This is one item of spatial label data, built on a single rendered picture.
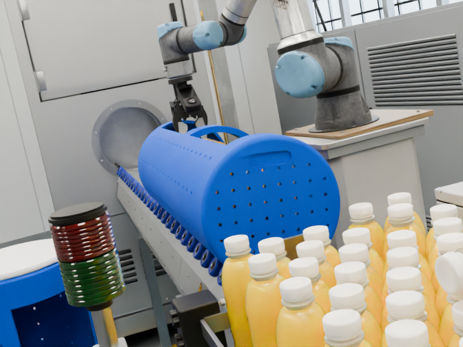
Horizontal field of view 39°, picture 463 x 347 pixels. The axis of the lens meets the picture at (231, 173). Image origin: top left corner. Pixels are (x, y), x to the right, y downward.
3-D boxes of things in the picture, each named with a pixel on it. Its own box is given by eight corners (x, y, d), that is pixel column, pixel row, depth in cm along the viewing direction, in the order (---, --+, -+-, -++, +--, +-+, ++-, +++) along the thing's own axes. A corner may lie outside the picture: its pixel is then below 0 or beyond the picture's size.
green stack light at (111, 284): (122, 279, 75) (113, 239, 74) (129, 296, 69) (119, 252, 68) (67, 295, 73) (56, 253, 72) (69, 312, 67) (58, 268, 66)
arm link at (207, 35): (228, 16, 178) (198, 24, 185) (203, 20, 169) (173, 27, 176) (234, 45, 179) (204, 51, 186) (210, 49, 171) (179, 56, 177)
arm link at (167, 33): (171, 20, 176) (149, 27, 181) (180, 61, 178) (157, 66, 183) (189, 19, 182) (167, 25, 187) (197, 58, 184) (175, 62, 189)
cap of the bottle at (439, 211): (440, 224, 95) (439, 212, 95) (426, 219, 99) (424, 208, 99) (463, 217, 96) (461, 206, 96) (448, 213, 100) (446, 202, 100)
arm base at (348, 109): (356, 117, 182) (351, 82, 180) (382, 120, 168) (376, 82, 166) (307, 129, 179) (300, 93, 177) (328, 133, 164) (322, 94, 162)
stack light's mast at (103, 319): (133, 328, 76) (103, 197, 73) (140, 348, 70) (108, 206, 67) (79, 344, 74) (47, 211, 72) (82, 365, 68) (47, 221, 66)
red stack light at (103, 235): (113, 239, 74) (105, 206, 73) (119, 251, 68) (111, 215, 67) (56, 253, 72) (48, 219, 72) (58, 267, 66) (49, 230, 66)
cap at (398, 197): (415, 206, 108) (413, 195, 108) (391, 210, 108) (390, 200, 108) (408, 200, 112) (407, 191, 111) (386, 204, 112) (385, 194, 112)
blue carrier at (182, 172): (228, 202, 213) (220, 115, 209) (346, 269, 130) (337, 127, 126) (142, 213, 206) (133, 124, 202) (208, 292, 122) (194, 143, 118)
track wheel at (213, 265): (219, 259, 141) (211, 255, 141) (227, 257, 137) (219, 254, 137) (212, 278, 140) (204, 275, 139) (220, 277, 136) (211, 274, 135)
